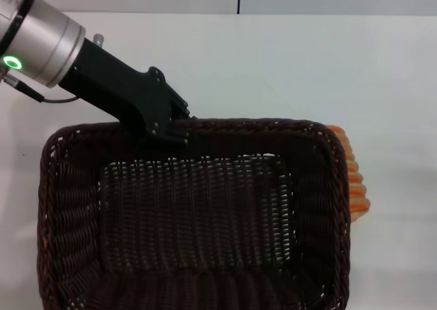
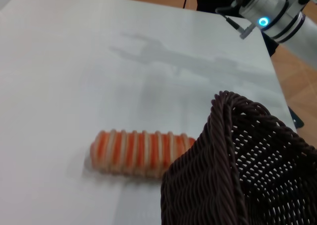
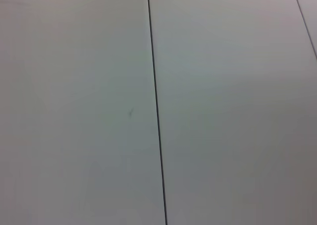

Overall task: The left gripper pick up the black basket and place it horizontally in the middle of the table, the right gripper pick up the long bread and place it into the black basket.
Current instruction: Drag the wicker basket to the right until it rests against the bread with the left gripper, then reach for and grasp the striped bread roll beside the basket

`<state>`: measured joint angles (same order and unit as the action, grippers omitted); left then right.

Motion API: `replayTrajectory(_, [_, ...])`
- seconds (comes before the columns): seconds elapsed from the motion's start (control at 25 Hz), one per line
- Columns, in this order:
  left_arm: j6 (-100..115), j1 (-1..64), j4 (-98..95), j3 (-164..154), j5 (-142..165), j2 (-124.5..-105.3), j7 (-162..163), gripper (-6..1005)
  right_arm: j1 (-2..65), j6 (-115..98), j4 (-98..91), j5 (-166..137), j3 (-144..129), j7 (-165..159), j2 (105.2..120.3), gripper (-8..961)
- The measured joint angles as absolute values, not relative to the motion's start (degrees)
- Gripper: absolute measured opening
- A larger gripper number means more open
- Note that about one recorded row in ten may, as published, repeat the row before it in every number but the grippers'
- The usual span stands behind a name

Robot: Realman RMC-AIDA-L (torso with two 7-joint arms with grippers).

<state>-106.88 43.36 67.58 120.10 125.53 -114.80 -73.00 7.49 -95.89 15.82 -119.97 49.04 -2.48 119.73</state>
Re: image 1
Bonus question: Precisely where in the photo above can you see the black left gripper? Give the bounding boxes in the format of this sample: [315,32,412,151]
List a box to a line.
[58,33,192,147]

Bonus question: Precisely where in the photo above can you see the dark brown woven basket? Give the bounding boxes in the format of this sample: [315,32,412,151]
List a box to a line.
[36,117,352,310]

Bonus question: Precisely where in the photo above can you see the orange striped bread roll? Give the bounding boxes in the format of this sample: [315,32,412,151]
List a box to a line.
[326,124,371,223]

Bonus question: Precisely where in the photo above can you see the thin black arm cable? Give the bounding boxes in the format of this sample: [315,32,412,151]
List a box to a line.
[3,79,83,104]

